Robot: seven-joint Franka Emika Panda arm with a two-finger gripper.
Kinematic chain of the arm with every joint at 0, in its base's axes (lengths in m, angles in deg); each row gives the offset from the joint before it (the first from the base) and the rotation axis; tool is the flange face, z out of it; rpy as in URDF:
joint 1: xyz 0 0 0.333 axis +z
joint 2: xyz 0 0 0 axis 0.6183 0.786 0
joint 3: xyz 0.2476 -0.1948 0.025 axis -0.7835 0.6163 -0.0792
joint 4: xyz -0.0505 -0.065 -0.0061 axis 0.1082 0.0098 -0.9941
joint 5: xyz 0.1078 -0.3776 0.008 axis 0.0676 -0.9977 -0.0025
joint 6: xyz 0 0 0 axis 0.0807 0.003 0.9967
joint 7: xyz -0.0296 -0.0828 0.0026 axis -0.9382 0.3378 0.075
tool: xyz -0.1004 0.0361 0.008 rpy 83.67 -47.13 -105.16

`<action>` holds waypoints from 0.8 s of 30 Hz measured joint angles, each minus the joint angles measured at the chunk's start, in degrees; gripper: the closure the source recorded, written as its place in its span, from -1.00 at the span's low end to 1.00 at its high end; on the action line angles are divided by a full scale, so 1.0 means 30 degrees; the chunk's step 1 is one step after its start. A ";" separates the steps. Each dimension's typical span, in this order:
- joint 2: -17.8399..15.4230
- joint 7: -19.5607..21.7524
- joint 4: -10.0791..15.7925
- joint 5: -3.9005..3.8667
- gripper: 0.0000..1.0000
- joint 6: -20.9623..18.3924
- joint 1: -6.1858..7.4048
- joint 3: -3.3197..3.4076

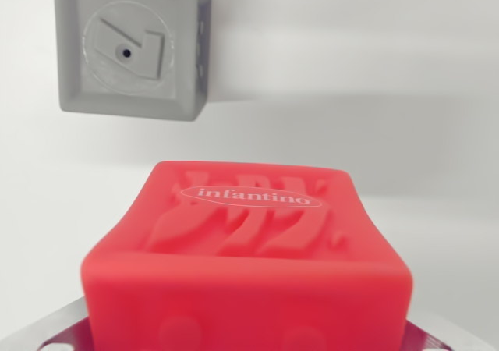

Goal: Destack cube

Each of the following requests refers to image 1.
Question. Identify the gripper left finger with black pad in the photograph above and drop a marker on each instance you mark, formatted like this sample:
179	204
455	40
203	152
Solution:
50	335

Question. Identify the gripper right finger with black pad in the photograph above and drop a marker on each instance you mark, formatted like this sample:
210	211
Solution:
432	339

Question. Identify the red infantino soft cube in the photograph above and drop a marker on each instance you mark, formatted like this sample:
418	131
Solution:
241	288

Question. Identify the grey soft toy cube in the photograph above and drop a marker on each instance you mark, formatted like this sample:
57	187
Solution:
124	47

